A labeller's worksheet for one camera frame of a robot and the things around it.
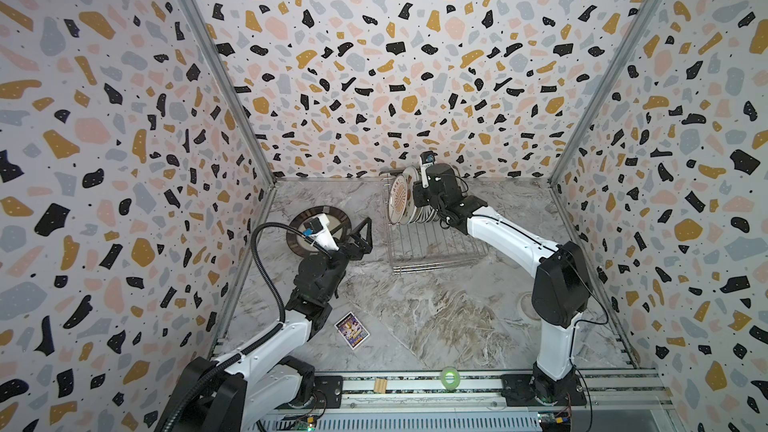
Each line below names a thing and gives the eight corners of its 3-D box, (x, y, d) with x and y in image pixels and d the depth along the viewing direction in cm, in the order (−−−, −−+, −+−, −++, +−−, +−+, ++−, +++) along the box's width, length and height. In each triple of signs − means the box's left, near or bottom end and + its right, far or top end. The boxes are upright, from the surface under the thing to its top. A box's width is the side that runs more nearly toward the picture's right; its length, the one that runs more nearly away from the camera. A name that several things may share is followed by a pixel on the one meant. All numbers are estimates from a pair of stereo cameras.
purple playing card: (334, 328, 86) (333, 325, 84) (351, 313, 89) (350, 310, 87) (353, 351, 82) (352, 348, 80) (370, 334, 85) (370, 332, 83)
